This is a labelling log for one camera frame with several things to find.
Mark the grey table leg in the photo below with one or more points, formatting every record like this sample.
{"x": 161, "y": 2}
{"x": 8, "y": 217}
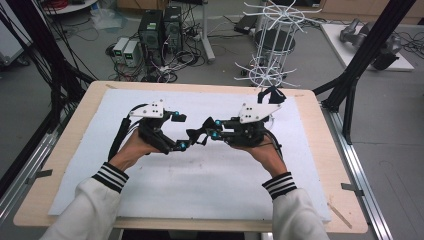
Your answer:
{"x": 207, "y": 36}

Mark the grey metal bracket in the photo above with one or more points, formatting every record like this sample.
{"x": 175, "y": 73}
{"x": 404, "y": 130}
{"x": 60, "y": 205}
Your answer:
{"x": 41, "y": 174}
{"x": 351, "y": 188}

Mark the white foam board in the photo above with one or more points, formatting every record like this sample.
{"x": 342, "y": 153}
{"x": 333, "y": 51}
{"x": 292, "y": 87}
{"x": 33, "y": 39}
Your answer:
{"x": 200, "y": 186}

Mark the clear plastic bag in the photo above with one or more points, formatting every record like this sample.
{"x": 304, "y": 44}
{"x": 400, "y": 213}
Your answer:
{"x": 106, "y": 18}

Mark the person's left hand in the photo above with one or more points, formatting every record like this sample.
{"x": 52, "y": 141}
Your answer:
{"x": 133, "y": 151}

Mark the grey robot part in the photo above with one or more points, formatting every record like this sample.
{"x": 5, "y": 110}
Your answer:
{"x": 386, "y": 46}

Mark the large black computer tower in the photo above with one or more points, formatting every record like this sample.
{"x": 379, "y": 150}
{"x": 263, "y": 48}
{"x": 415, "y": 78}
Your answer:
{"x": 150, "y": 36}

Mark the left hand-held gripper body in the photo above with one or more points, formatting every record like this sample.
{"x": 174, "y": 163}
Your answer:
{"x": 150, "y": 110}

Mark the black round stool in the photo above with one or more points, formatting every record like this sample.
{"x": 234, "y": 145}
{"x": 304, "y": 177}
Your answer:
{"x": 275, "y": 40}

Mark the white floor board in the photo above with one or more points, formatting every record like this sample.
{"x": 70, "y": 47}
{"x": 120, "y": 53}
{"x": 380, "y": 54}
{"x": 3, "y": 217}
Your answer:
{"x": 343, "y": 46}

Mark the round white table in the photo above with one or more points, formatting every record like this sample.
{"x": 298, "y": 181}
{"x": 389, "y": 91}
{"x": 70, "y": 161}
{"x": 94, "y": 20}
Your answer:
{"x": 71, "y": 6}

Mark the person's right hand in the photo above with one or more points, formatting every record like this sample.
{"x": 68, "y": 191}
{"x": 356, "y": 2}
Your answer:
{"x": 266, "y": 160}

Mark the black frame post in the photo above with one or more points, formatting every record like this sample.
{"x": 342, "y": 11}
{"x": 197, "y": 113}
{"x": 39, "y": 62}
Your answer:
{"x": 366, "y": 53}
{"x": 40, "y": 50}

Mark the white power supply unit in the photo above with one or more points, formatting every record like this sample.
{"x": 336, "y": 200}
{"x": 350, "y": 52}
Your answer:
{"x": 120, "y": 48}
{"x": 131, "y": 53}

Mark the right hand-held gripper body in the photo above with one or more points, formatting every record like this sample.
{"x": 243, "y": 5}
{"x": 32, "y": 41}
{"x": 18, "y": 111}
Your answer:
{"x": 256, "y": 111}

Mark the aluminium rail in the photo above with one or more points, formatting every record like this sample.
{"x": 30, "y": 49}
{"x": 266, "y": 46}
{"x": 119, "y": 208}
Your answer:
{"x": 23, "y": 180}
{"x": 360, "y": 173}

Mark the wooden table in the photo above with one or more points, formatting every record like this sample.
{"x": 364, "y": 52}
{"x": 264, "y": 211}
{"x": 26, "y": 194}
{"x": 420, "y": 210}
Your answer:
{"x": 330, "y": 140}

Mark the small black computer tower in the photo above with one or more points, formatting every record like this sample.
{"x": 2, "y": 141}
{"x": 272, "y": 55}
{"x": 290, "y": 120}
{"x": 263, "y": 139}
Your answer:
{"x": 173, "y": 28}

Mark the flat black box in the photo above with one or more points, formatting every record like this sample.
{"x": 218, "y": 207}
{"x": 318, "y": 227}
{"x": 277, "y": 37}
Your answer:
{"x": 246, "y": 24}

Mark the thin wooden stick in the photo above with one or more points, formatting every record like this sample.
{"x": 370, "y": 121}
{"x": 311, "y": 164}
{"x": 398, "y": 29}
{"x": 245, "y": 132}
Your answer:
{"x": 340, "y": 216}

